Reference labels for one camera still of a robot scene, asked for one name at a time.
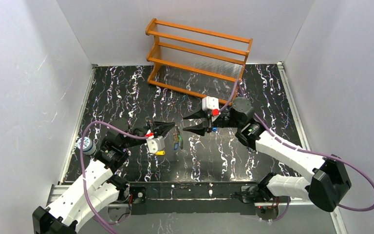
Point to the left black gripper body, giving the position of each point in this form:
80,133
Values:
151,131

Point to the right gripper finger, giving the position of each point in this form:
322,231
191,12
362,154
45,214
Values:
199,129
198,114

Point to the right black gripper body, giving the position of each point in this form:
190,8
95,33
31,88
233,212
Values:
210,119

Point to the yellow key tag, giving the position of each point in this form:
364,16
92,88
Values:
160,153

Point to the silver metal keyring plate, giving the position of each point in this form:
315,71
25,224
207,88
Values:
176,134

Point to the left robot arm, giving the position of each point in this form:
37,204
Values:
98,186

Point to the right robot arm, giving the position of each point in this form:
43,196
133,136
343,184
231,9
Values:
323,181

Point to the blue white round tin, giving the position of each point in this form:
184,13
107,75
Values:
88,146

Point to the orange wooden rack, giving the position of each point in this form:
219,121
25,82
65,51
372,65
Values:
196,61

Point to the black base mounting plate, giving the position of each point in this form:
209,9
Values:
197,198

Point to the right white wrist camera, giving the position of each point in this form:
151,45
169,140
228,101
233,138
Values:
211,104

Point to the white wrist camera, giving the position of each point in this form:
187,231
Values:
211,104
154,144

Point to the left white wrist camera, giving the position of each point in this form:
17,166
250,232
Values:
154,144

